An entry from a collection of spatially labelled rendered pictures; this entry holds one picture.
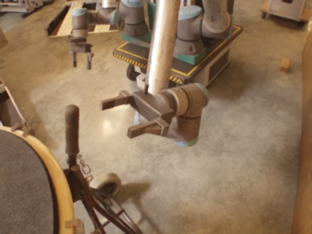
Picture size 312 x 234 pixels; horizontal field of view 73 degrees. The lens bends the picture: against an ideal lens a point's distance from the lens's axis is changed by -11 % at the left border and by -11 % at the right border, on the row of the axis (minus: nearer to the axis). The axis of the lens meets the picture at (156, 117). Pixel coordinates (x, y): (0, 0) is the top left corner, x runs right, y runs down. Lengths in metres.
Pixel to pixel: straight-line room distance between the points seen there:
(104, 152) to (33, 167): 1.01
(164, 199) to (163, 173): 0.17
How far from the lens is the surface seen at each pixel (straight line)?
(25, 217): 0.53
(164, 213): 1.30
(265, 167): 1.51
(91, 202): 0.72
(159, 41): 0.83
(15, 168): 0.61
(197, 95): 0.76
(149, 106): 0.64
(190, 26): 1.43
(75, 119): 0.52
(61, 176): 0.56
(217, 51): 1.76
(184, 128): 0.80
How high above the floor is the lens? 1.22
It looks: 47 degrees down
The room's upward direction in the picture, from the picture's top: 6 degrees counter-clockwise
